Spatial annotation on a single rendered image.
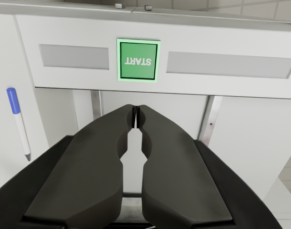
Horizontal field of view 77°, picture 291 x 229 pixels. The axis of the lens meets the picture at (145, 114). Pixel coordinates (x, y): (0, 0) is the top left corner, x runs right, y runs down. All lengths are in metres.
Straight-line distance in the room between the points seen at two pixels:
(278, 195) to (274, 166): 0.30
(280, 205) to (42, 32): 0.94
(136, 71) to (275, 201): 0.82
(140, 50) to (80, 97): 0.24
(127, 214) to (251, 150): 0.42
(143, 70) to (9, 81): 0.19
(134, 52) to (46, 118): 0.19
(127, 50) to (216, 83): 0.14
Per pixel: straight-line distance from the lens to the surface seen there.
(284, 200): 0.99
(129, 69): 0.26
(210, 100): 0.45
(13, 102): 0.33
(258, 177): 0.72
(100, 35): 0.26
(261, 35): 0.30
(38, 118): 0.34
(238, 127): 0.55
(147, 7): 0.59
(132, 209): 0.64
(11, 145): 0.40
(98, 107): 0.43
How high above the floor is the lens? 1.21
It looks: 59 degrees down
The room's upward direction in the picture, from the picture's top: 178 degrees clockwise
